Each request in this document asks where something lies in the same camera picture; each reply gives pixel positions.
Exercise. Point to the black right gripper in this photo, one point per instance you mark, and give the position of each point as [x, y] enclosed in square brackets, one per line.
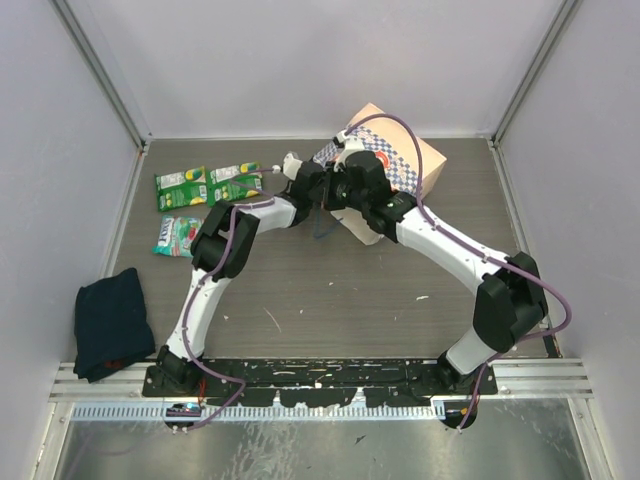
[330, 178]

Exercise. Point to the checkered paper bag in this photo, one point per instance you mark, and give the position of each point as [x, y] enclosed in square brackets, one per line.
[393, 147]

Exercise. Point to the green snack packet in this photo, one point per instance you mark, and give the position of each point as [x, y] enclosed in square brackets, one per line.
[181, 189]
[232, 183]

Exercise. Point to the teal mint candy packet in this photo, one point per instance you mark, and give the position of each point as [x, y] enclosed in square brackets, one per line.
[176, 236]

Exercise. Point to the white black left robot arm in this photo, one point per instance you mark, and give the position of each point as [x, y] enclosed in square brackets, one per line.
[220, 252]

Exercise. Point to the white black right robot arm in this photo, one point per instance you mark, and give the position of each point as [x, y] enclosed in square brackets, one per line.
[508, 298]

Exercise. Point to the dark blue folded cloth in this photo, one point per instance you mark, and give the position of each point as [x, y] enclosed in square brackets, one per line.
[111, 327]

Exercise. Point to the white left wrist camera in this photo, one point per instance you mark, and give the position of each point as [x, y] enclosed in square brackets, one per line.
[289, 166]

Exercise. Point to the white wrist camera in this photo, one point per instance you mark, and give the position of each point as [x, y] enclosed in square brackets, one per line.
[346, 144]
[289, 166]

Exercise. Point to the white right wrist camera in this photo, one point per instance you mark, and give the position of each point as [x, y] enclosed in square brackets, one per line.
[346, 144]

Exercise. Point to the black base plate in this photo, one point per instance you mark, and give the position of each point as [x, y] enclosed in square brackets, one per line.
[315, 383]

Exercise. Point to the aluminium rail frame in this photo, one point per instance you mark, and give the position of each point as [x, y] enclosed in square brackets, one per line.
[518, 378]

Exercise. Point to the perforated cable duct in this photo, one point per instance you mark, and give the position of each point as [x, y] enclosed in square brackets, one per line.
[187, 412]

